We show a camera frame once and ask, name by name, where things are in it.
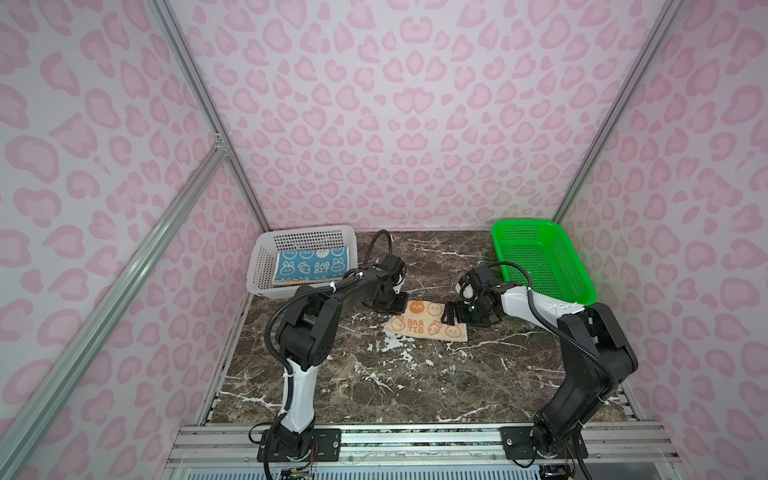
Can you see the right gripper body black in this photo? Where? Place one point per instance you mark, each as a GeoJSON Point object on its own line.
{"type": "Point", "coordinates": [474, 313]}

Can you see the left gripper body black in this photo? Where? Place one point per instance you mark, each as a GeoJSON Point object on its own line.
{"type": "Point", "coordinates": [394, 303]}

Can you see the orange patterned towel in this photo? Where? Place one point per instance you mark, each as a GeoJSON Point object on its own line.
{"type": "Point", "coordinates": [423, 320]}

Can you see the green plastic basket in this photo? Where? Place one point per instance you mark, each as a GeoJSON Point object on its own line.
{"type": "Point", "coordinates": [545, 251]}

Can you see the blue bunny print towel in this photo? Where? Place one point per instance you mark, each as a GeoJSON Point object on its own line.
{"type": "Point", "coordinates": [310, 266]}

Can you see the white perforated plastic basket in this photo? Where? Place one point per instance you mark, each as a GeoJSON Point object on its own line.
{"type": "Point", "coordinates": [265, 252]}

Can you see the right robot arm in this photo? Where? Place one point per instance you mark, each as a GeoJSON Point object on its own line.
{"type": "Point", "coordinates": [617, 356]}

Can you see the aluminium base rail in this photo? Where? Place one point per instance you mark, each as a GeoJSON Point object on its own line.
{"type": "Point", "coordinates": [613, 450]}

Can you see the left corner aluminium post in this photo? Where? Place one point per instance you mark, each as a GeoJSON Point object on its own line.
{"type": "Point", "coordinates": [181, 50]}

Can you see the corner aluminium post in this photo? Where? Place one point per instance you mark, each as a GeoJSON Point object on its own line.
{"type": "Point", "coordinates": [181, 50]}
{"type": "Point", "coordinates": [659, 33]}

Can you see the right corner aluminium post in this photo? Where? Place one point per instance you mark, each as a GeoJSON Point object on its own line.
{"type": "Point", "coordinates": [659, 33]}

